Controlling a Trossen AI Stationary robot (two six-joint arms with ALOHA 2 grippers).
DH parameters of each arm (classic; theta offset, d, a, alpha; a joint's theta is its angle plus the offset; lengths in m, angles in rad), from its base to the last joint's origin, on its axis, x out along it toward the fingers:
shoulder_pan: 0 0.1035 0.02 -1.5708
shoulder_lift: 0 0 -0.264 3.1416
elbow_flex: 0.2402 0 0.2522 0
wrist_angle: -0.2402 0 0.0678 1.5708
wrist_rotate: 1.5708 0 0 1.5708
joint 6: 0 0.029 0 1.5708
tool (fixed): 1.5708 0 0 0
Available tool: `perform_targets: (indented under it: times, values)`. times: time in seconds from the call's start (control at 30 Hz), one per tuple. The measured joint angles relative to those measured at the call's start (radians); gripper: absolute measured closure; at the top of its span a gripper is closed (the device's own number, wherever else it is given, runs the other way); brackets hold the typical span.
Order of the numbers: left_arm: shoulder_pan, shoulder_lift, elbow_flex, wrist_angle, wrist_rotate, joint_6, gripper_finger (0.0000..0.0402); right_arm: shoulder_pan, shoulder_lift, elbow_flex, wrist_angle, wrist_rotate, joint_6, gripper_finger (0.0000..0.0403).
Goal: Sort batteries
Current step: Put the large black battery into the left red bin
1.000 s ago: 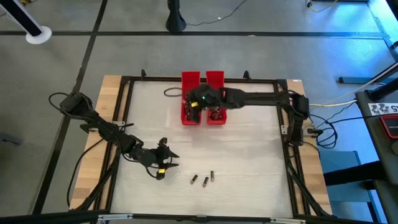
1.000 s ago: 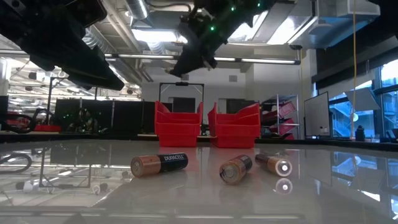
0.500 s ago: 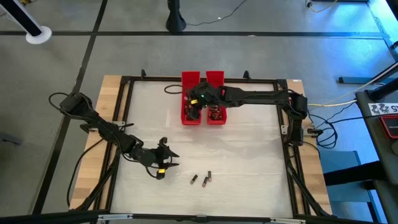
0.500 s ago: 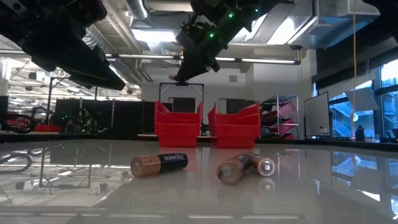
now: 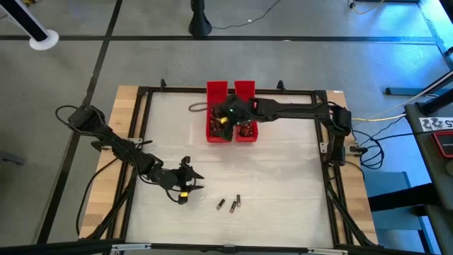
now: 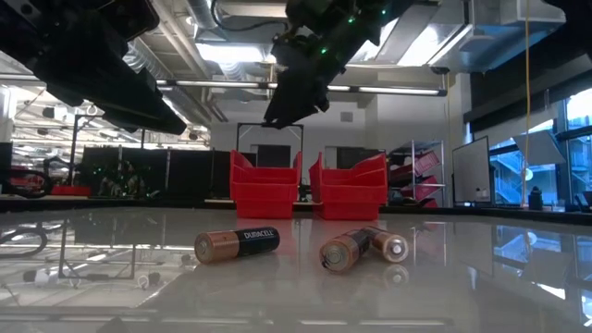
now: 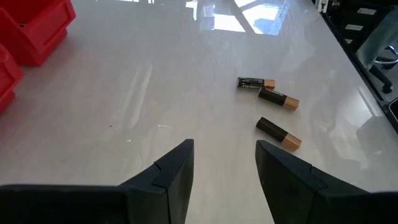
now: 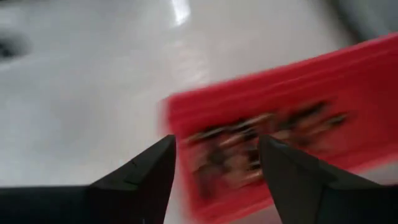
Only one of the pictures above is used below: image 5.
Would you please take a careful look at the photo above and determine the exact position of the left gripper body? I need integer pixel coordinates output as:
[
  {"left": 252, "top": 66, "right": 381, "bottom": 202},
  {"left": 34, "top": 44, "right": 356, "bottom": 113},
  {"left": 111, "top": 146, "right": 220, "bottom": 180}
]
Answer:
[{"left": 154, "top": 156, "right": 194, "bottom": 205}]

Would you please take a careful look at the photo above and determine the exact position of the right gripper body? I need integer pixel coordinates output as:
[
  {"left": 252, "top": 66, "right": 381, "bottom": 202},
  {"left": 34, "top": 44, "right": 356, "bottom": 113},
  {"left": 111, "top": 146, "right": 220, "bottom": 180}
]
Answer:
[{"left": 212, "top": 93, "right": 256, "bottom": 125}]

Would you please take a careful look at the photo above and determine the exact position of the red plastic bin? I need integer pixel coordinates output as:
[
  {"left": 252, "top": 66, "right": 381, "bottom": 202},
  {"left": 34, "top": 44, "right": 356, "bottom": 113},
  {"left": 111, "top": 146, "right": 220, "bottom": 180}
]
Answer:
[
  {"left": 234, "top": 80, "right": 260, "bottom": 143},
  {"left": 205, "top": 81, "right": 234, "bottom": 144}
]

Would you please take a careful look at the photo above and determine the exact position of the black floor stand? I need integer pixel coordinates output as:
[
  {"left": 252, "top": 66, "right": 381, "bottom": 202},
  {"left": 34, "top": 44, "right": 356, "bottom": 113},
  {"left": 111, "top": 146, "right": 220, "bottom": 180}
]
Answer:
[{"left": 188, "top": 0, "right": 213, "bottom": 38}]

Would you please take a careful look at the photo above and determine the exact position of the black stand foot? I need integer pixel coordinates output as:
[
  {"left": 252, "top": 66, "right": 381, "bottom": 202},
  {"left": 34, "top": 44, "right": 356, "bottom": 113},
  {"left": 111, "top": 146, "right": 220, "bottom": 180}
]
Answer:
[{"left": 384, "top": 69, "right": 453, "bottom": 97}]

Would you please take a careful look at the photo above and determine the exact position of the black floor beam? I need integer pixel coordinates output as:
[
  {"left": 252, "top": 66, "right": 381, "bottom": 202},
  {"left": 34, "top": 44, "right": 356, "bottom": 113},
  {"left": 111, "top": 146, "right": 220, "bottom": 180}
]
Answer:
[{"left": 367, "top": 182, "right": 443, "bottom": 213}]

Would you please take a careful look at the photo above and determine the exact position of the dark pole with white base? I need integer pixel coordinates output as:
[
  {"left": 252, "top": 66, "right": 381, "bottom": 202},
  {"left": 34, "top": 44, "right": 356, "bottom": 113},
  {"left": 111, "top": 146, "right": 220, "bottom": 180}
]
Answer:
[{"left": 0, "top": 0, "right": 60, "bottom": 51}]

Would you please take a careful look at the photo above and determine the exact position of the white printed label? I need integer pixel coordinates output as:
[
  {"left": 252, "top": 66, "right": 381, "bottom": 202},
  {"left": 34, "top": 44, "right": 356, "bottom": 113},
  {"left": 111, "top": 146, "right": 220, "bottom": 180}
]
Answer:
[{"left": 418, "top": 116, "right": 453, "bottom": 133}]

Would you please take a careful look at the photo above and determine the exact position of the dark side table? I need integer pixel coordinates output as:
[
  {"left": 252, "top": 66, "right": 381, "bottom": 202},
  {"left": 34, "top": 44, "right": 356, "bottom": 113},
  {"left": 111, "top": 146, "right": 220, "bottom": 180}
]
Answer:
[{"left": 404, "top": 101, "right": 453, "bottom": 255}]

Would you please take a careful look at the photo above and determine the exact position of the red-edged black device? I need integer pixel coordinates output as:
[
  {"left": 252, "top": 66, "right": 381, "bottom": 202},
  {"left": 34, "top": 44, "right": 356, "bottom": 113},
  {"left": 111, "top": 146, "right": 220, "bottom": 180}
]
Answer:
[{"left": 432, "top": 130, "right": 453, "bottom": 159}]

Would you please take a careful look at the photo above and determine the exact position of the black metal table frame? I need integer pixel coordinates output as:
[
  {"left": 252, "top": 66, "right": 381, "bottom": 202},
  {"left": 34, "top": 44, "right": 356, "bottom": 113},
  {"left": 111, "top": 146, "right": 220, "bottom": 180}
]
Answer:
[{"left": 79, "top": 78, "right": 382, "bottom": 255}]

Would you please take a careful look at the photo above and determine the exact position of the silver metal bracket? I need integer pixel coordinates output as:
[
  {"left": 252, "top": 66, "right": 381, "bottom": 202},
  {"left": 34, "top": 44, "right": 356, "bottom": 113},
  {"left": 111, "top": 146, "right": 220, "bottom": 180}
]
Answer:
[
  {"left": 110, "top": 243, "right": 152, "bottom": 253},
  {"left": 306, "top": 247, "right": 350, "bottom": 255}
]

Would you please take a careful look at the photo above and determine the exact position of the thin black floor cable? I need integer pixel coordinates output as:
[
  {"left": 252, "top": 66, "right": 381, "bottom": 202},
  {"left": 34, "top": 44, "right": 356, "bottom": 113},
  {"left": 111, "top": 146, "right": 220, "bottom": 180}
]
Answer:
[{"left": 211, "top": 0, "right": 283, "bottom": 30}]

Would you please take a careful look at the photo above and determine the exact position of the long black arm cable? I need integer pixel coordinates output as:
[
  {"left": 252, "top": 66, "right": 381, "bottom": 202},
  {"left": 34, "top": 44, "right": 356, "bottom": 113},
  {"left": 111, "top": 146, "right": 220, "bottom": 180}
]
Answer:
[{"left": 75, "top": 158, "right": 120, "bottom": 237}]

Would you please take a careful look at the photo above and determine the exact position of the white cable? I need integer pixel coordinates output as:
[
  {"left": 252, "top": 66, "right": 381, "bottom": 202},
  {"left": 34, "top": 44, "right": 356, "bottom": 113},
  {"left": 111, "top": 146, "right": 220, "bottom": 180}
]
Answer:
[{"left": 352, "top": 70, "right": 453, "bottom": 123}]

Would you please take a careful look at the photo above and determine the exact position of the black cable bundle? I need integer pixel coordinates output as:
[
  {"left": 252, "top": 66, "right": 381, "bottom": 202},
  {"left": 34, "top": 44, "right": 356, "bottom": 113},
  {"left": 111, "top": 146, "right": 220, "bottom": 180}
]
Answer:
[{"left": 353, "top": 115, "right": 417, "bottom": 171}]

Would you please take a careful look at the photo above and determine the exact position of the beige floor cable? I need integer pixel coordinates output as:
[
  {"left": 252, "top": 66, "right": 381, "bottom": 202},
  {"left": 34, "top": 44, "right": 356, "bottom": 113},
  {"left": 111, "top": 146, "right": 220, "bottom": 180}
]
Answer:
[{"left": 348, "top": 0, "right": 386, "bottom": 16}]

